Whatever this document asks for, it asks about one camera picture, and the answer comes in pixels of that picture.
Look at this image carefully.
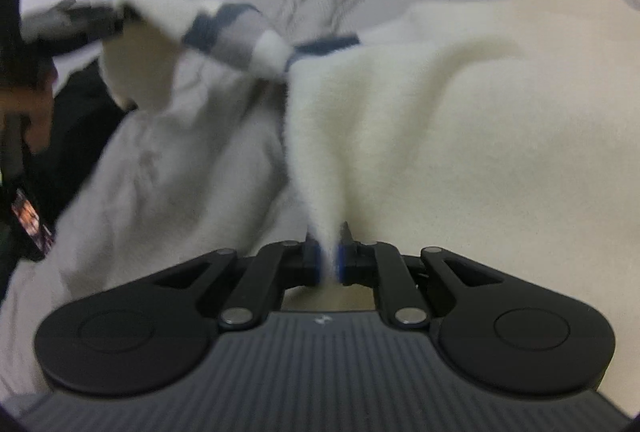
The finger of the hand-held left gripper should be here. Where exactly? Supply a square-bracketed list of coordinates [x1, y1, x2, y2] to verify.
[24, 0, 138, 58]

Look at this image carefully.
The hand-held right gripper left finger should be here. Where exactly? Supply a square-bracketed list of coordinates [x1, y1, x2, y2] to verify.
[150, 232, 321, 331]

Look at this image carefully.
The cream knit sweater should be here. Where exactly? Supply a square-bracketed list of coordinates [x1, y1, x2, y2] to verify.
[100, 0, 640, 297]

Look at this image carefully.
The grey bed duvet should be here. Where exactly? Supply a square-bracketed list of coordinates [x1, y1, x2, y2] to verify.
[0, 0, 640, 418]

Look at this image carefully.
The black clothes pile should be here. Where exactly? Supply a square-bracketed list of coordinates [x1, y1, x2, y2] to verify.
[0, 59, 128, 297]

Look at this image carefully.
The person's left hand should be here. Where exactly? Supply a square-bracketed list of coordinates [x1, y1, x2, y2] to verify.
[0, 62, 57, 153]

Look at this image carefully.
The dark printed item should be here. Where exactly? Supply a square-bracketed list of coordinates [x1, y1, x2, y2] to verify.
[10, 188, 55, 263]

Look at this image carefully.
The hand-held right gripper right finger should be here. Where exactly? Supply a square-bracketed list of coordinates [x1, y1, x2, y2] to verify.
[337, 223, 506, 331]

